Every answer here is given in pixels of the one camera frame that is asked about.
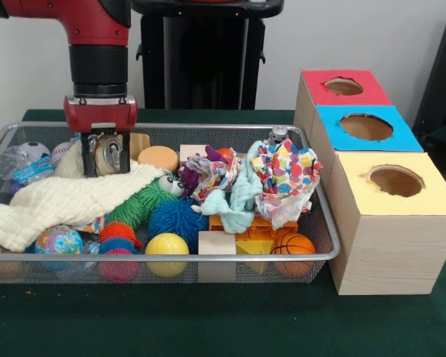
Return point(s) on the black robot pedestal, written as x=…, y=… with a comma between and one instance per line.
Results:
x=208, y=56

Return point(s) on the crushed silver metal can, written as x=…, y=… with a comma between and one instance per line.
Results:
x=108, y=152

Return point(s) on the cream knitted cloth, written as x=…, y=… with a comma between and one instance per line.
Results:
x=59, y=197

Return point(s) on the shallow clear mesh bin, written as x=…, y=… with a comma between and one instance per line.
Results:
x=41, y=134

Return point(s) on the colourful spotted cloth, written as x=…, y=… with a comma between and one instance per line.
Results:
x=286, y=171

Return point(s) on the light teal cloth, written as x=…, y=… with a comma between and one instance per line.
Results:
x=241, y=186

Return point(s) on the yellow ball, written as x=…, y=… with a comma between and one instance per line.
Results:
x=167, y=243

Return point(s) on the globe print ball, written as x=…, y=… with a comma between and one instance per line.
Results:
x=59, y=241

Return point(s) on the crushed bottle with blue label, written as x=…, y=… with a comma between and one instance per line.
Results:
x=29, y=171

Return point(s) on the blue spiky ball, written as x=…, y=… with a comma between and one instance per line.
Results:
x=176, y=221

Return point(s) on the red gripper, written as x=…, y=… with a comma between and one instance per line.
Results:
x=100, y=111

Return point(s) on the black stand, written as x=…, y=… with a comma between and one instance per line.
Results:
x=442, y=74

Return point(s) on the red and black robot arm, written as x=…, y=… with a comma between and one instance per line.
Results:
x=96, y=22

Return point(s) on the black and white soccer ball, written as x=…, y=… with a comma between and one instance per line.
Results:
x=35, y=149

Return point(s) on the wooden box with three holes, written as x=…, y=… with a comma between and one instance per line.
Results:
x=394, y=253

